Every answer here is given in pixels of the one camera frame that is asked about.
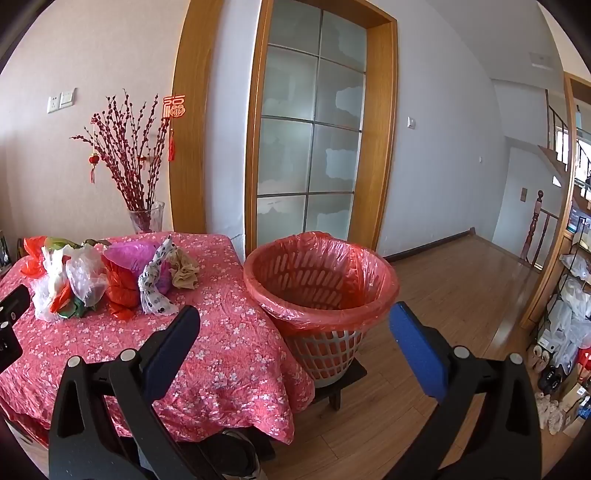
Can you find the green plastic bag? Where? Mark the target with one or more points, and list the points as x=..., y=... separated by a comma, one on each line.
x=74, y=310

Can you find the frosted glass sliding door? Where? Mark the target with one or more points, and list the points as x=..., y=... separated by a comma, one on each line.
x=286, y=152

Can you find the red berry branches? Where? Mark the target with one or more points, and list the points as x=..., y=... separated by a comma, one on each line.
x=134, y=175

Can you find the person's sneaker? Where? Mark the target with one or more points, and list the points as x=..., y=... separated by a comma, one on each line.
x=244, y=461

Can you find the wooden staircase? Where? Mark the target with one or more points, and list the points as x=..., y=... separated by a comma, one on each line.
x=554, y=157

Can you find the black metal shelf rack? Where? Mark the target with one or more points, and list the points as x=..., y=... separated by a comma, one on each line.
x=572, y=251

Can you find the white wall socket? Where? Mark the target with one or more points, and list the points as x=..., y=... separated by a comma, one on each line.
x=53, y=105

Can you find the clear plastic bag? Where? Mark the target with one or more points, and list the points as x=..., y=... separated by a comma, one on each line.
x=87, y=277

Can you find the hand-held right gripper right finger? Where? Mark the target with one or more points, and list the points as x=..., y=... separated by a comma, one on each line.
x=415, y=350

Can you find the dark wooden stool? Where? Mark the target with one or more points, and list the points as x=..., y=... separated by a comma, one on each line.
x=353, y=371

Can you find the pile of white bags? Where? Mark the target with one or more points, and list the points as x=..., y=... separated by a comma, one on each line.
x=568, y=318

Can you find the red floral tablecloth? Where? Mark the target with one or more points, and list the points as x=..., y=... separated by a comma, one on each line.
x=221, y=332

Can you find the small red lantern ornament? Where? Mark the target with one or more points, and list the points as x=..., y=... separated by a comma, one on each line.
x=93, y=159

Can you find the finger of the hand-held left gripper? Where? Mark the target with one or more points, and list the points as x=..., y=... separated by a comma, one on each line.
x=11, y=309

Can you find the wooden wall trim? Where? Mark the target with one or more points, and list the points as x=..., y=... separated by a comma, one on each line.
x=189, y=138

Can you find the clear glass vase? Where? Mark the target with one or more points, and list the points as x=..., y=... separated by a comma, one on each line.
x=147, y=221

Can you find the wooden newel post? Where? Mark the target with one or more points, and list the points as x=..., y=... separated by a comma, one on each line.
x=535, y=226

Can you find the olive plastic bag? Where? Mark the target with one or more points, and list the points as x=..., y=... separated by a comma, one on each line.
x=62, y=241

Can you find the white fluffy slippers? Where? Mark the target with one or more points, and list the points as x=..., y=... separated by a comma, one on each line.
x=551, y=413

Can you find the white plastic bag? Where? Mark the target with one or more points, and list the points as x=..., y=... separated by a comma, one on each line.
x=51, y=277

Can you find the wooden door frame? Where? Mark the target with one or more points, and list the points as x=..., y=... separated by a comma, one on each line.
x=376, y=138

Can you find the black shoe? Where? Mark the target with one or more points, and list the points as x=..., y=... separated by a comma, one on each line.
x=550, y=379

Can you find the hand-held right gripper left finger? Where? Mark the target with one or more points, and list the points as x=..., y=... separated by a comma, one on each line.
x=173, y=350

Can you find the magenta plastic bag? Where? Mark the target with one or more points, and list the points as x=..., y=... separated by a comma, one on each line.
x=131, y=256

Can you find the orange red plastic bag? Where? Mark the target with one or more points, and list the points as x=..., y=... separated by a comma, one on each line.
x=120, y=290

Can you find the cardboard box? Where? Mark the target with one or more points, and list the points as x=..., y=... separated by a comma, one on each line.
x=576, y=397

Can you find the red hanging character ornament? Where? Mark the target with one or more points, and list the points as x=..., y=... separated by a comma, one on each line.
x=178, y=108

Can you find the tan slippers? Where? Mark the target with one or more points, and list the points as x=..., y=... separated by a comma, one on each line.
x=541, y=359

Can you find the wooden stair railing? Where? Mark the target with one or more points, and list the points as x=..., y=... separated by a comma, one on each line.
x=549, y=240

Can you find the white slatted plastic wastebasket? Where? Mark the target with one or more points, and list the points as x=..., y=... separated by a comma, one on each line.
x=323, y=360

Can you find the wooden doorway frame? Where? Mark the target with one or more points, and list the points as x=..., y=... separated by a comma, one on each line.
x=551, y=258

